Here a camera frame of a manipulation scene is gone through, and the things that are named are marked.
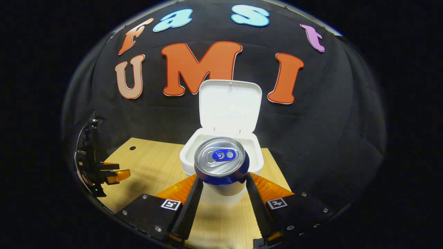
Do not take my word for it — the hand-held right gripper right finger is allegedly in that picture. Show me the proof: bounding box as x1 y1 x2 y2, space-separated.
245 172 334 242

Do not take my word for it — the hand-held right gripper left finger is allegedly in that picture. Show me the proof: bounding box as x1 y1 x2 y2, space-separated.
116 174 205 241

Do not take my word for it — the blue silver pop can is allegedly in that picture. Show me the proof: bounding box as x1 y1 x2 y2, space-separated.
194 137 250 186

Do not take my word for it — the white desktop garbage bin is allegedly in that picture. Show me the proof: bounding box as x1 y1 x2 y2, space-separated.
179 80 264 205

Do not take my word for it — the wooden desktop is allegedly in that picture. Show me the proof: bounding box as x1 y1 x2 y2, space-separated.
99 137 295 249

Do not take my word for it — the black backdrop cloth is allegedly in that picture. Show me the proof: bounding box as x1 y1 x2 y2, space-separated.
62 0 386 208

